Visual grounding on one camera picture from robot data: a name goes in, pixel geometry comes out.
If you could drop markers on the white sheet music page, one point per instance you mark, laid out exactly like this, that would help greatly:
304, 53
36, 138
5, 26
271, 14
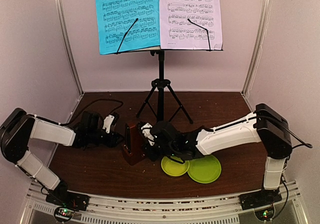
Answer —
190, 25

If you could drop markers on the right aluminium frame post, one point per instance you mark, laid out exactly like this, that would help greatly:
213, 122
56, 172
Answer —
257, 49

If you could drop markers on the black perforated music stand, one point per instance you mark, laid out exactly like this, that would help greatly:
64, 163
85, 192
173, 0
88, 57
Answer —
160, 84

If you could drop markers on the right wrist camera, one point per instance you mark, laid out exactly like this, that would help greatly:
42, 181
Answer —
144, 129

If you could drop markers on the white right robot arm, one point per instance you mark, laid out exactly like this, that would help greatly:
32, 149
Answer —
264, 125

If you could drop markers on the brown wooden metronome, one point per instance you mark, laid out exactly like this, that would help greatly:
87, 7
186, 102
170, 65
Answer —
132, 149

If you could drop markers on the aluminium frame post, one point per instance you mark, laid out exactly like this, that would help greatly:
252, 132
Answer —
67, 46
257, 49

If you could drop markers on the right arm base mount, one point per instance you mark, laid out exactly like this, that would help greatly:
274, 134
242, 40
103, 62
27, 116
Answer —
262, 202

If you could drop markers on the blue sheet music page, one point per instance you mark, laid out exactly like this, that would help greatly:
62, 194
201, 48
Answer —
127, 25

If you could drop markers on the left aluminium frame post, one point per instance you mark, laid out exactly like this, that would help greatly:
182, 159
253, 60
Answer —
67, 46

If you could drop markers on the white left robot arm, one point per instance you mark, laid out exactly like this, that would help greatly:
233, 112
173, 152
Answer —
22, 131

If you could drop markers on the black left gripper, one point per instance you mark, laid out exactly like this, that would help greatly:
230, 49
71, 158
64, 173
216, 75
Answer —
111, 142

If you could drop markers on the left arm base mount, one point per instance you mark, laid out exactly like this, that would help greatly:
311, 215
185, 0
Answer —
65, 210

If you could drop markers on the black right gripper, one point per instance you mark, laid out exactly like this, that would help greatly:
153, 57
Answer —
153, 156

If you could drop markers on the lime green plate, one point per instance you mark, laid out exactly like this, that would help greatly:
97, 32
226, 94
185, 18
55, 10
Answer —
205, 170

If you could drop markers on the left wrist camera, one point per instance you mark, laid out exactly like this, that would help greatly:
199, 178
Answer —
109, 123

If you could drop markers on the aluminium front rail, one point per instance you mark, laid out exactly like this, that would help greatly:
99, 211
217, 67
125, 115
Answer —
223, 209

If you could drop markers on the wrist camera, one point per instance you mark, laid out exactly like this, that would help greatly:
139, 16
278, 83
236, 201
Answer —
109, 123
144, 129

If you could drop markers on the lime green bowl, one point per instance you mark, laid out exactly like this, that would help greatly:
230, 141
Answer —
174, 167

